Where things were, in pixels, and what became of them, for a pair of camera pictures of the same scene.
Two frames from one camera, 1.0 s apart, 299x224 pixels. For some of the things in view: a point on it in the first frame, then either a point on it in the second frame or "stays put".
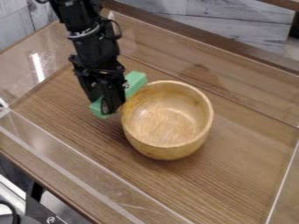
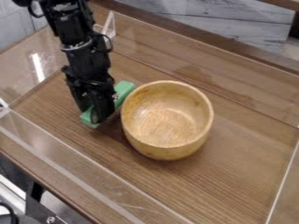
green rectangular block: x=135 y=80 → x=123 y=89
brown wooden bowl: x=167 y=119 stays put
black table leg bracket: x=38 y=213 stays put
